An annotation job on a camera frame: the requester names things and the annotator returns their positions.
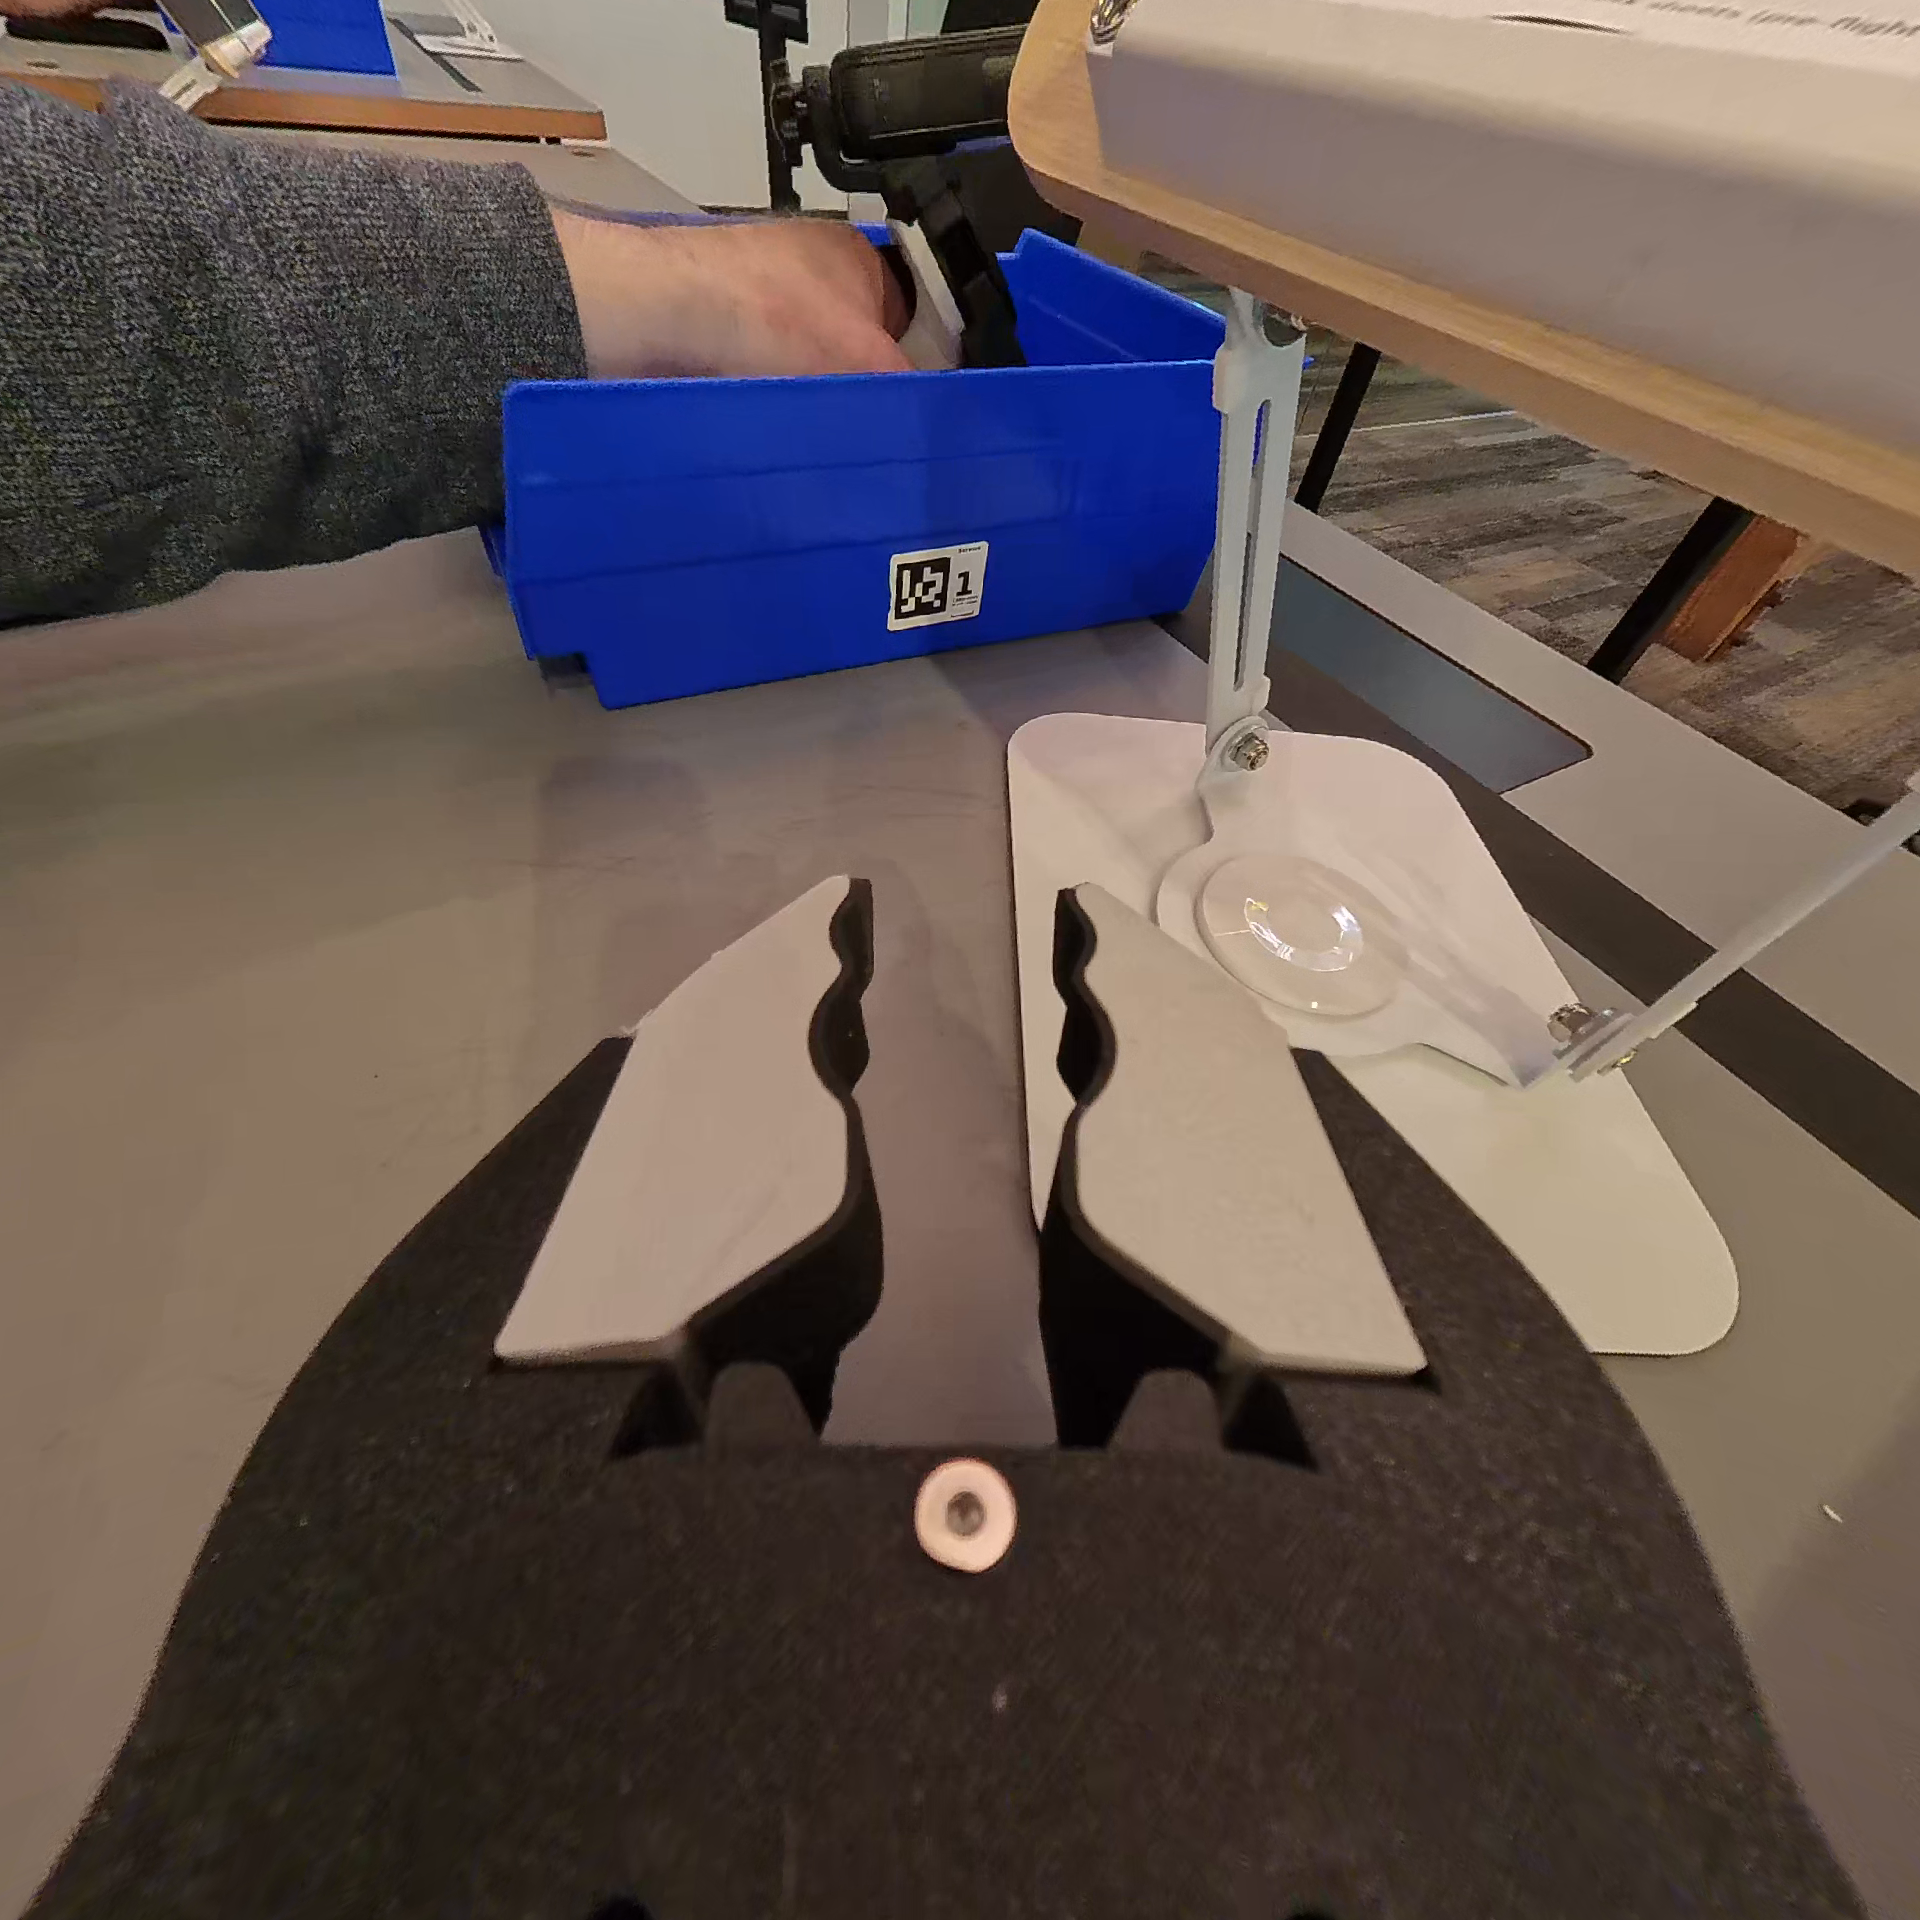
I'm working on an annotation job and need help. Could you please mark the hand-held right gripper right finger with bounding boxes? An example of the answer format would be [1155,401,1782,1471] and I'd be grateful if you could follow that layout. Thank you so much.
[1036,882,1429,1451]

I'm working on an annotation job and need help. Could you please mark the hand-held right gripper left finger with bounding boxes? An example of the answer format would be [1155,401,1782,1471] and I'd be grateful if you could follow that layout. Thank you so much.
[493,875,888,1431]

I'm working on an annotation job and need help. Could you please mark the blue plastic bin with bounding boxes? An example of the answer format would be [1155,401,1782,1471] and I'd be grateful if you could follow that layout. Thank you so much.
[480,222,1319,709]
[248,0,399,80]

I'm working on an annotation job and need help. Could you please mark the person's left forearm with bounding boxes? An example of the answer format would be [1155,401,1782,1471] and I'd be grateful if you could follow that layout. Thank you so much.
[0,80,591,624]

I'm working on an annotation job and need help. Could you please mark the grey desk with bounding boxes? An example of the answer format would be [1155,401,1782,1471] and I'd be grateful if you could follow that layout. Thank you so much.
[0,132,1920,1920]

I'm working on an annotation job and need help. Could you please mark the person's left hand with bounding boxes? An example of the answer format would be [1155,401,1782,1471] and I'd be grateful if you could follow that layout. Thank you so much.
[549,201,919,378]

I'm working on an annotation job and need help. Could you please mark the black screen on floor stand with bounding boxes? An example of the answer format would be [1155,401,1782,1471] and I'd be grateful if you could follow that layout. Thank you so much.
[726,0,813,213]

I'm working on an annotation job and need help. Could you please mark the wooden table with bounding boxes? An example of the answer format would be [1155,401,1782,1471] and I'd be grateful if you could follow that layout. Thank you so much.
[0,29,612,143]

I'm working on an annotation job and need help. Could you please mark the wooden frame leg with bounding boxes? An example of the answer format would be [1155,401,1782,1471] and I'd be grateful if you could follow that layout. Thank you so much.
[1656,516,1828,667]

